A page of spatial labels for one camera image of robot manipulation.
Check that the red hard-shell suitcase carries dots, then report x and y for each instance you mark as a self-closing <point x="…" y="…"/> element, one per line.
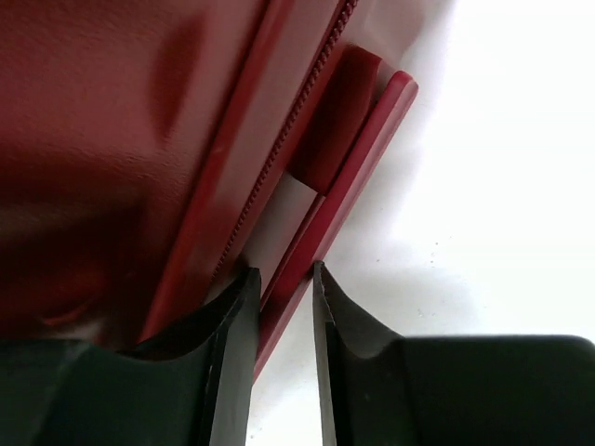
<point x="150" y="148"/>

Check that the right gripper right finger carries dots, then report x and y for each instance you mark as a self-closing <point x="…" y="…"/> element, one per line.
<point x="378" y="387"/>

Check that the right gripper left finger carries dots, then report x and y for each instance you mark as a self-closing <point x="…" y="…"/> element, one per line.
<point x="188" y="385"/>

